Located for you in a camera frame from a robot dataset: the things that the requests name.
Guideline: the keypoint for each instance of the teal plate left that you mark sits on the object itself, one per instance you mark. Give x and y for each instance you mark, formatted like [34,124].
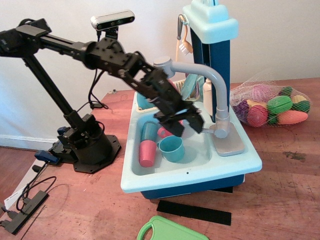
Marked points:
[143,103]

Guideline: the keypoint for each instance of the teal plates right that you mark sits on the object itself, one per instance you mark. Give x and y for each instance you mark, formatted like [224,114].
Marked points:
[192,87]

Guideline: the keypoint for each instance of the teal tumbler cup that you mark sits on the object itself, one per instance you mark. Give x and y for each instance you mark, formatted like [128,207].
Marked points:
[149,131]

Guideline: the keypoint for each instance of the cream dish rack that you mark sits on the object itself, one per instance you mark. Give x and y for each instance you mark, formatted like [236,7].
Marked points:
[178,85]

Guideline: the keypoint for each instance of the pink tumbler cup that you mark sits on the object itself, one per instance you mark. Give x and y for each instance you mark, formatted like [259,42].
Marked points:
[147,153]

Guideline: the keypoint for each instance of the net bag of toy food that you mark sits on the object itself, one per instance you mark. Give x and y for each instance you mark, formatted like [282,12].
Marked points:
[260,102]

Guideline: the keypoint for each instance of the white paper label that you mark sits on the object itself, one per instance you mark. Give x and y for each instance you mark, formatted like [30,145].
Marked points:
[9,201]

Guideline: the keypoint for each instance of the blue toy water tower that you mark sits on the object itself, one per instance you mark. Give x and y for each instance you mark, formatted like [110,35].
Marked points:
[211,30]

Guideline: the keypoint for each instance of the green cutting board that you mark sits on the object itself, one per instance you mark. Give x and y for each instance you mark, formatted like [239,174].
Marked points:
[165,229]

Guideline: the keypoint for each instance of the orange dish brush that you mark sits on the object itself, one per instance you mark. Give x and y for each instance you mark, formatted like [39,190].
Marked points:
[182,44]

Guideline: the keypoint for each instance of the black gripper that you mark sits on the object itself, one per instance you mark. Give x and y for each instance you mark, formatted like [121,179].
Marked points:
[172,109]

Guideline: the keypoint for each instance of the pink mug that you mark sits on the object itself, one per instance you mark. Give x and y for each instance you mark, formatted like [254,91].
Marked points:
[163,133]

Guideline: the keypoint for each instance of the light blue toy sink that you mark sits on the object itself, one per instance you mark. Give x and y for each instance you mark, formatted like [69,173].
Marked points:
[200,169]

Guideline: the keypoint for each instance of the teal mug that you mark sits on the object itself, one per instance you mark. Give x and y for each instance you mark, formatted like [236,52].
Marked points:
[172,148]

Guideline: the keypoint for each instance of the silver depth camera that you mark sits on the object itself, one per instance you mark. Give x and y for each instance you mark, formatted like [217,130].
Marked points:
[109,23]

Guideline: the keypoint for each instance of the blue clamp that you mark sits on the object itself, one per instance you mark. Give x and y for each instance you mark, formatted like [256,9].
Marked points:
[47,157]

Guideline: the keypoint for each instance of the grey toy faucet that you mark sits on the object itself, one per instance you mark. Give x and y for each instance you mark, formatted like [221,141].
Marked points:
[226,140]

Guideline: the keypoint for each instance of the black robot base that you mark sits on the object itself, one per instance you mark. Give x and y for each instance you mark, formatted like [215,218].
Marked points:
[85,145]

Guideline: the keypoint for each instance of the grey faucet lever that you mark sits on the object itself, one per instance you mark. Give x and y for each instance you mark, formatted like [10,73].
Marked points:
[208,131]

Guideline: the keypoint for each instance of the black usb hub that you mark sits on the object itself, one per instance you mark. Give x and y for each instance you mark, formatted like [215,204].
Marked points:
[19,219]

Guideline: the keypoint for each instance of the black velcro strip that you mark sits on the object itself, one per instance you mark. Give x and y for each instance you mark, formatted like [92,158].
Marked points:
[195,212]

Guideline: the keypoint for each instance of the white soap bottle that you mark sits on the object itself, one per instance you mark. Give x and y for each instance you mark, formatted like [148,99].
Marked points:
[207,96]

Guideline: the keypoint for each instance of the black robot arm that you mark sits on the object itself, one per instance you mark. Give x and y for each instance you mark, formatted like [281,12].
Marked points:
[107,55]

